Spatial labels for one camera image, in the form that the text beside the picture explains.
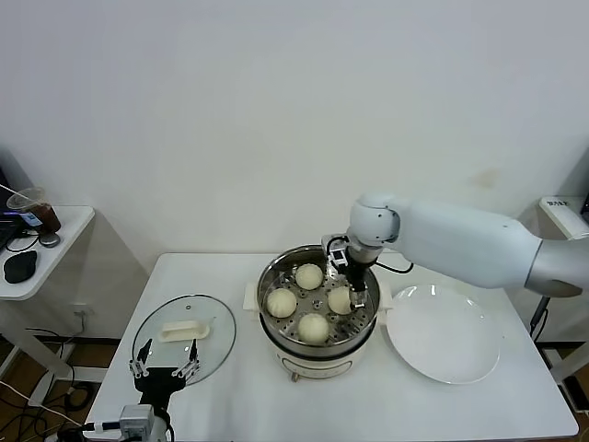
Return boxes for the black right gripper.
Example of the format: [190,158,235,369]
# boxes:
[344,257,370,311]

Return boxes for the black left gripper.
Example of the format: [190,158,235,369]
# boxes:
[127,338,203,407]

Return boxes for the white steamed baozi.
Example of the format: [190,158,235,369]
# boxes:
[266,287,298,320]
[327,285,355,316]
[297,312,330,345]
[294,262,325,291]

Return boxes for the glass lid cream handle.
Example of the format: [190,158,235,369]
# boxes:
[132,294,237,386]

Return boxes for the white electric cooker base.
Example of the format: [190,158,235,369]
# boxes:
[260,317,379,383]

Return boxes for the white round plate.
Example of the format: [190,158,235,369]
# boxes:
[385,284,502,386]

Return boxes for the white side table with laptop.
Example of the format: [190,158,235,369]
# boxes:
[0,204,98,409]

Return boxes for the black computer mouse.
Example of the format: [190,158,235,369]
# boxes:
[3,250,39,285]

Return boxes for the plastic cup iced coffee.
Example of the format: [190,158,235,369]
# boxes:
[6,186,64,234]

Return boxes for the white side table with label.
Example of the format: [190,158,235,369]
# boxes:
[538,195,589,413]

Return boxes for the white drinking straw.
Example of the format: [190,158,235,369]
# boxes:
[0,182,36,206]

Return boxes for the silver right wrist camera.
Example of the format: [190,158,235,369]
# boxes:
[320,233,351,268]

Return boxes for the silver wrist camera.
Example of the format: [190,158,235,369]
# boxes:
[320,233,351,268]
[118,403,156,437]

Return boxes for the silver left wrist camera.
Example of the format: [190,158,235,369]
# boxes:
[118,403,156,437]

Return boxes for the steel steamer pot cream handles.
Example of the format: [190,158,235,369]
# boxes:
[242,246,396,352]

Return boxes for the white floor cable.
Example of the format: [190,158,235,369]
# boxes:
[0,379,87,428]

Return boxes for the black hanging cable with adapter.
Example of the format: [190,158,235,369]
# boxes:
[528,294,552,343]

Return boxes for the thin black desk cable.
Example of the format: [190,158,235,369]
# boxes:
[4,229,42,253]

